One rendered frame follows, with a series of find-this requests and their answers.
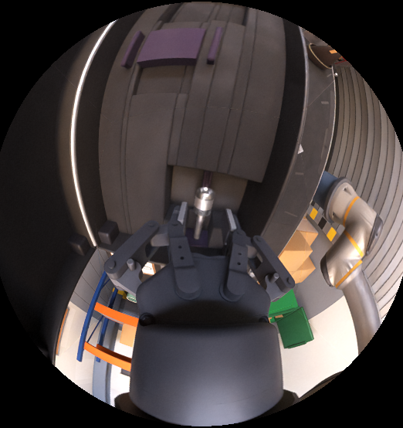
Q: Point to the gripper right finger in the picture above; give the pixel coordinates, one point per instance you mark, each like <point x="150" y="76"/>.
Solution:
<point x="236" y="250"/>

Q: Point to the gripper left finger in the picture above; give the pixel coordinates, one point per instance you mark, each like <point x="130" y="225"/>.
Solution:
<point x="179" y="254"/>

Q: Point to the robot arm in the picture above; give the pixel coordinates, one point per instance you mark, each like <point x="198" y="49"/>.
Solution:
<point x="350" y="234"/>

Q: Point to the silver mouthpiece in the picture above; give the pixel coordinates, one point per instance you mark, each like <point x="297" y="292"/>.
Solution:
<point x="203" y="204"/>

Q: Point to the grey flight case body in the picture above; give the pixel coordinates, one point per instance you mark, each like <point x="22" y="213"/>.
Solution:
<point x="215" y="127"/>

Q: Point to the tan cardboard box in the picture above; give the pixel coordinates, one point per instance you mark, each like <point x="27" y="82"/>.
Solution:
<point x="303" y="269"/>
<point x="298" y="245"/>

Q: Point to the green box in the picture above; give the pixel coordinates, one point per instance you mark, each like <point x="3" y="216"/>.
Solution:
<point x="293" y="327"/>
<point x="283" y="299"/>

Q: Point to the dark grey block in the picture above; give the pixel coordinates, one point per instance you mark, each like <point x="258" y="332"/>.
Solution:
<point x="109" y="232"/>
<point x="78" y="244"/>

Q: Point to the yellow black checkered panel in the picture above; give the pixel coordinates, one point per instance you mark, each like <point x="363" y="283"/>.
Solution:
<point x="323" y="222"/>

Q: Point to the blue orange shelf rack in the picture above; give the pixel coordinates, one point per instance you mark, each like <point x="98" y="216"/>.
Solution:
<point x="101" y="314"/>

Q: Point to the blue box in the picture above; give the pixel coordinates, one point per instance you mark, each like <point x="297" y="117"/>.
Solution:
<point x="327" y="183"/>

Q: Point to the small purple bar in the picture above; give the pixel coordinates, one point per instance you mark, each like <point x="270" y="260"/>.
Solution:
<point x="215" y="45"/>
<point x="131" y="50"/>

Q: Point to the large purple pad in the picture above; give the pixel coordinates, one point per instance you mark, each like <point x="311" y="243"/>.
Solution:
<point x="170" y="46"/>

